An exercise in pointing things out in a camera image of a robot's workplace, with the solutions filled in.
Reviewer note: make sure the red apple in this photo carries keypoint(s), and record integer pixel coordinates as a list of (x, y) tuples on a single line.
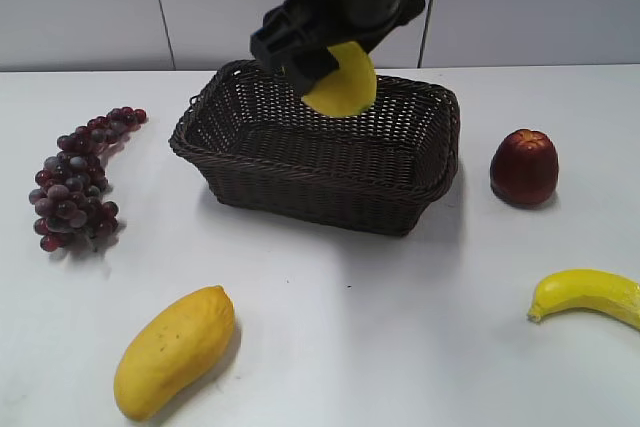
[(524, 170)]

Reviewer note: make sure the yellow lemon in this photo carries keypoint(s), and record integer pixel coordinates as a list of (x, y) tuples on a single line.
[(348, 91)]

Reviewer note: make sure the dark woven wicker basket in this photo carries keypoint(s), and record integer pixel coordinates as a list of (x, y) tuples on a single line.
[(259, 147)]

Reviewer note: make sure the yellow mango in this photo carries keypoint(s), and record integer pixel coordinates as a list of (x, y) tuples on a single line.
[(175, 349)]

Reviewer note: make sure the purple grape bunch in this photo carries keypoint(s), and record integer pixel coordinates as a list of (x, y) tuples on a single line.
[(69, 197)]

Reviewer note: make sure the yellow banana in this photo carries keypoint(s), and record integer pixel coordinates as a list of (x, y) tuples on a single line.
[(594, 290)]

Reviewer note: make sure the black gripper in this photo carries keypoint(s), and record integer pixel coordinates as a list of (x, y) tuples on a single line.
[(295, 35)]

